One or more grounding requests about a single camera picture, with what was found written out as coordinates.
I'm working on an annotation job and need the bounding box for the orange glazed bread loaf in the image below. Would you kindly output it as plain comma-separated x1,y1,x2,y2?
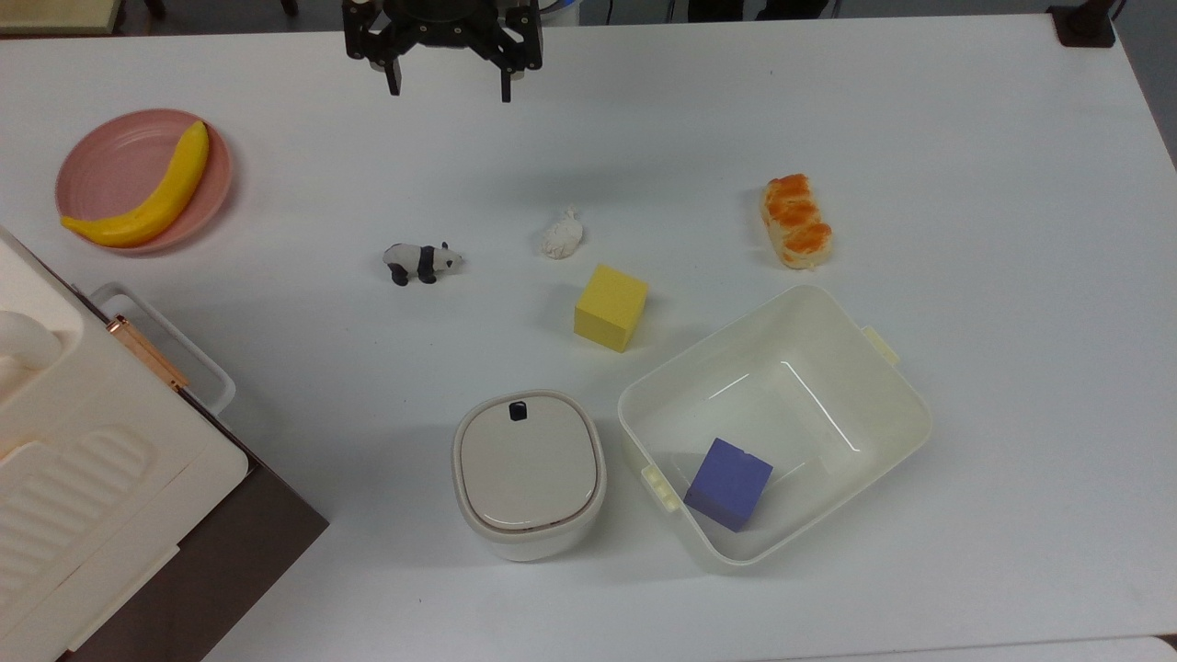
760,173,834,271

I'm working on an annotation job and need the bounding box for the white plastic basket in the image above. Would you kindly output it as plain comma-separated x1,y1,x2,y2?
617,283,933,571

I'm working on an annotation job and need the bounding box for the small white garlic toy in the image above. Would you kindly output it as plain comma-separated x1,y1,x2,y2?
540,206,584,261

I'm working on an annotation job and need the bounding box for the black and white panda toy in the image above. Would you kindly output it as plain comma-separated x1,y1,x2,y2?
383,242,464,287

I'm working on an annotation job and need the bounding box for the yellow foam cube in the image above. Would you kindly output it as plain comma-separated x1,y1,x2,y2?
574,264,650,354

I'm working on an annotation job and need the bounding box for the yellow banana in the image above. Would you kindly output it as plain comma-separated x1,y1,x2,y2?
61,120,211,248

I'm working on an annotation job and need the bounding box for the pink round plate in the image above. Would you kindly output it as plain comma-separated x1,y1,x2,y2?
54,108,234,256

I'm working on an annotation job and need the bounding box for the light wooden side table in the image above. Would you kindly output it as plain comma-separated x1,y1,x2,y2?
0,0,127,38

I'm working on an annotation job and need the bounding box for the white tray with rim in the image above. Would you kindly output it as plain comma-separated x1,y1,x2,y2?
90,282,237,417

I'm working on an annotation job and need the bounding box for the white rice cooker with lid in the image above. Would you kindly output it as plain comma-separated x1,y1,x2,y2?
451,389,609,563

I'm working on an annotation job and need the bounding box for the purple foam cube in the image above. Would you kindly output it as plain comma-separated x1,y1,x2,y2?
683,437,774,533

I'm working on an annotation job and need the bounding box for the white toaster oven appliance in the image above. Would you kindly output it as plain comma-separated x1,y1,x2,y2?
0,225,330,662

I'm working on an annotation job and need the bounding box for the copper coloured handle bar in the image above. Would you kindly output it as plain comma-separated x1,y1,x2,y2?
105,314,190,394

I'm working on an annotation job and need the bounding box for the black clamp mount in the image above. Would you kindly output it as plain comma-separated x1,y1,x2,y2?
1046,0,1130,49

